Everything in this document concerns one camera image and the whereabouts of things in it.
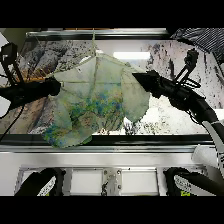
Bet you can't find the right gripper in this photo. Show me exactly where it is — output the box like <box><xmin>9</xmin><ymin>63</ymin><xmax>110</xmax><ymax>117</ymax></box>
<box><xmin>132</xmin><ymin>70</ymin><xmax>172</xmax><ymax>99</ymax></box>

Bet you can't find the black cable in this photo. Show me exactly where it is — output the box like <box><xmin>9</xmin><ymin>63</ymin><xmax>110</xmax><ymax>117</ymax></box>
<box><xmin>0</xmin><ymin>103</ymin><xmax>26</xmax><ymax>143</ymax></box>

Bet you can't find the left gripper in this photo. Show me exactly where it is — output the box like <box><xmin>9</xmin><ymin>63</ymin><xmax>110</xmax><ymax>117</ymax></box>
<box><xmin>43</xmin><ymin>77</ymin><xmax>63</xmax><ymax>98</ymax></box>

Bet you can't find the silver frame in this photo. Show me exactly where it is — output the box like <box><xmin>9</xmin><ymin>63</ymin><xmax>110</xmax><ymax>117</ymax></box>
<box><xmin>0</xmin><ymin>28</ymin><xmax>224</xmax><ymax>197</ymax></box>

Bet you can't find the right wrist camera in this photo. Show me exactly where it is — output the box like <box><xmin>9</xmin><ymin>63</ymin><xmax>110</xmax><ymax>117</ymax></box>
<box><xmin>174</xmin><ymin>48</ymin><xmax>202</xmax><ymax>88</ymax></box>

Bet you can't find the striped garment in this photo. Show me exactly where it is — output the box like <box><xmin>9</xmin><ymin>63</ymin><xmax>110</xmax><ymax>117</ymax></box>
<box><xmin>170</xmin><ymin>27</ymin><xmax>224</xmax><ymax>65</ymax></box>

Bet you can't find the pale green printed garment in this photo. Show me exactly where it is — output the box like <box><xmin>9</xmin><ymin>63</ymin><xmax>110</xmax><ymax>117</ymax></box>
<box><xmin>42</xmin><ymin>31</ymin><xmax>152</xmax><ymax>150</ymax></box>

